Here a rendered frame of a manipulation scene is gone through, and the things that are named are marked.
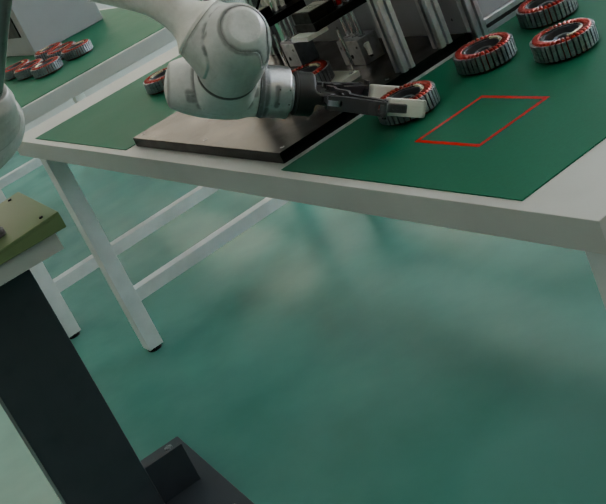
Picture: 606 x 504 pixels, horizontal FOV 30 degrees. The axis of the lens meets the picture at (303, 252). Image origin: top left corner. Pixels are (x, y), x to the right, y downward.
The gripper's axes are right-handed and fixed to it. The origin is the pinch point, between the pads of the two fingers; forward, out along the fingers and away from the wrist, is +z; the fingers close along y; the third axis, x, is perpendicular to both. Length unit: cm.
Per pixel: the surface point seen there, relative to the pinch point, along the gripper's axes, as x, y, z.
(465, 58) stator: 7.7, -3.7, 11.0
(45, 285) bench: -100, -168, -61
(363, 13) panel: 9, -52, 4
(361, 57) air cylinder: 1.9, -34.2, 0.1
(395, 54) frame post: 5.4, -17.4, 2.2
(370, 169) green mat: -8.1, 17.5, -9.6
